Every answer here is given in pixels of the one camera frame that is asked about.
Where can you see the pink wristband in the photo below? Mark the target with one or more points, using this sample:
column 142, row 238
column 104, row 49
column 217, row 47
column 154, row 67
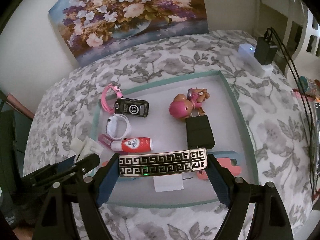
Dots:
column 109, row 94

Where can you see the black toy car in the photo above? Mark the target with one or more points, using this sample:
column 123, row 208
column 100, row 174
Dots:
column 134, row 107

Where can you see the white charger cube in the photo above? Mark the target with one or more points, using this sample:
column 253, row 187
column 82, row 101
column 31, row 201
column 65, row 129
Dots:
column 168, row 183

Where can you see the white wristband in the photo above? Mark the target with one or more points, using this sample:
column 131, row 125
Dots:
column 118, row 127

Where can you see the doll with black hair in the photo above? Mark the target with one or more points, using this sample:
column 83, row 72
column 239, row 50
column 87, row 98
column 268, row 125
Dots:
column 183, row 106

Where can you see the greek pattern metal lighter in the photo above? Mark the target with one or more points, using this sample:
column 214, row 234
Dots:
column 163, row 164

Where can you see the black charger at table edge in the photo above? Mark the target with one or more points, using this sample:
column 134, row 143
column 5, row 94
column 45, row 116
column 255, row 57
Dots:
column 266, row 48

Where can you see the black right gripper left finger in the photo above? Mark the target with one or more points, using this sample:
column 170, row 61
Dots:
column 57, row 220

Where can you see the small pink clip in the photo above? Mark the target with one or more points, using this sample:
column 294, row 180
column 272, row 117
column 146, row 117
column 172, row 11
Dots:
column 105, row 140

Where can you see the red white tube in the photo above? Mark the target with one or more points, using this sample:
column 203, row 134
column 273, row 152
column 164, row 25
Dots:
column 133, row 145

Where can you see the teal rimmed white tray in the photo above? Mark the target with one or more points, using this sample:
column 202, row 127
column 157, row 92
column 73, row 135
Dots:
column 169, row 134

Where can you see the white hair clip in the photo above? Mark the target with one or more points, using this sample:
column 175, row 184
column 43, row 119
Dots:
column 85, row 148

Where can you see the dark cabinet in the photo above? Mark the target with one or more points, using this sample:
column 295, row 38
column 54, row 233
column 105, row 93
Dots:
column 15, row 127

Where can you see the grey floral tablecloth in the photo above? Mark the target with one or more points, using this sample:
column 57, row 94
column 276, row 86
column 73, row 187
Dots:
column 270, row 109

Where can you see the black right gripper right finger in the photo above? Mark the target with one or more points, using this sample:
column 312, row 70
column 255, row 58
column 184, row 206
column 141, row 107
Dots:
column 270, row 219

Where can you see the coral blue toy right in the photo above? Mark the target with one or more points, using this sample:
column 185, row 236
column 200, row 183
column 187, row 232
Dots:
column 229, row 160

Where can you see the black wall charger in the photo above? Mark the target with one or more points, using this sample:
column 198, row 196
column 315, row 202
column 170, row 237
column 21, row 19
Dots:
column 199, row 132

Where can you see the floral painting canvas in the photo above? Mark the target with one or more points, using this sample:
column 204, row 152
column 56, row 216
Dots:
column 93, row 29

